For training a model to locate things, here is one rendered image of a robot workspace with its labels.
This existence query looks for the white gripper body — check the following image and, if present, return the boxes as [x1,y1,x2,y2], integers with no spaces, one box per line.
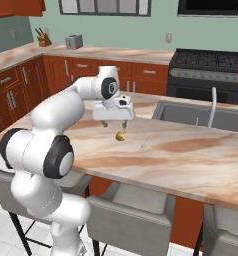
[91,101,136,122]

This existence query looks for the red-brown island base panel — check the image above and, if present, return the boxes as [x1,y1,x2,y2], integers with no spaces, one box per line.
[87,174,206,250]

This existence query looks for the black microwave oven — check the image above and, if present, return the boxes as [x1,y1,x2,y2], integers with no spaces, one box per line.
[176,0,238,17]

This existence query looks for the red-brown wall cabinets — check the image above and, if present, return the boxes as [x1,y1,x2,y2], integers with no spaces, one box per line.
[0,0,47,27]

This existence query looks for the grey bar stool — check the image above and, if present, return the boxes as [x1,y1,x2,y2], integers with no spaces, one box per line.
[192,203,238,256]
[0,169,93,256]
[86,181,177,256]

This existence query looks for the wooden knife block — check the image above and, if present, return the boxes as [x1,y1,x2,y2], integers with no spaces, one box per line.
[34,27,53,48]

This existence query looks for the white tap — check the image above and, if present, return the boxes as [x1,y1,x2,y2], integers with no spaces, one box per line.
[206,86,218,130]

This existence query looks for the grey sink basin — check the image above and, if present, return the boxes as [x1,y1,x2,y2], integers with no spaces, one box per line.
[151,99,238,135]

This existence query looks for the red-brown base cabinet run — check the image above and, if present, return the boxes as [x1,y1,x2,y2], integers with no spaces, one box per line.
[0,54,169,139]

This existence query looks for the black stove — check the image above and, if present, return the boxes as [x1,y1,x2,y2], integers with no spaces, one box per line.
[166,47,238,105]

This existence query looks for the grey toaster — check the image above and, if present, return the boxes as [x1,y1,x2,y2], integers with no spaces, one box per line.
[64,33,84,51]

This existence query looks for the window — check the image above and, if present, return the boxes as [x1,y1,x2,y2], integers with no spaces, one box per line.
[58,0,153,17]

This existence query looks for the wooden spoon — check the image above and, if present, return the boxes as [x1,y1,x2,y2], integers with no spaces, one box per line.
[115,127,127,142]

